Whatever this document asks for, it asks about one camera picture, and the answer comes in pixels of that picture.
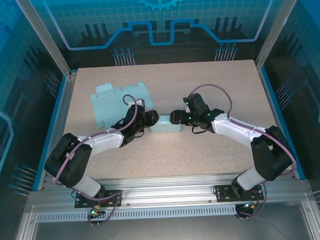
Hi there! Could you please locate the blue table edge strip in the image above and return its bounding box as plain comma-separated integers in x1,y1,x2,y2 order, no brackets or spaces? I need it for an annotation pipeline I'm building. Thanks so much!
257,64,306,182
28,75,73,192

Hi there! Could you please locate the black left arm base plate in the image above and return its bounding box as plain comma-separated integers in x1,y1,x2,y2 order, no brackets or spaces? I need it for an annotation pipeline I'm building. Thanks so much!
74,189,124,209

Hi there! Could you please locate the aluminium frame post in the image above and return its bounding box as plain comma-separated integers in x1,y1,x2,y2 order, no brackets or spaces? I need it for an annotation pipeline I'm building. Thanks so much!
252,0,308,69
13,0,79,81

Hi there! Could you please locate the light blue paper box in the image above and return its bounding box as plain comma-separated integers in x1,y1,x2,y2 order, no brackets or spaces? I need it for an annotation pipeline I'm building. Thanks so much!
89,81,155,129
149,113,183,135

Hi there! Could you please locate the aluminium mounting rail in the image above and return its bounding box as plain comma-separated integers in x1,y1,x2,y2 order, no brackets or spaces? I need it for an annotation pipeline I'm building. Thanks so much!
27,169,312,213

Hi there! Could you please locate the aluminium lower frame bar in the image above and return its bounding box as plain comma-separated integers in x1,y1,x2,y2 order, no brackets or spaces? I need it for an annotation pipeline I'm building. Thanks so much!
301,199,320,240
8,211,40,240

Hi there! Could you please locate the grey metal bottom panel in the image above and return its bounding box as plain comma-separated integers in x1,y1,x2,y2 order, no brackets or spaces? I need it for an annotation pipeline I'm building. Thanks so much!
29,211,314,240

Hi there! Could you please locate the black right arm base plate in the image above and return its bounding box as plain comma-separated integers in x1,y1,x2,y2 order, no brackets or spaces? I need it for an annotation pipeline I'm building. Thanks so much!
214,183,265,203

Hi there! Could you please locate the slotted grey cable duct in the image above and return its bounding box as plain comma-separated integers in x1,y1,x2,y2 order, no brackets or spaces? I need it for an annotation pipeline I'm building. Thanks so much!
36,204,238,224

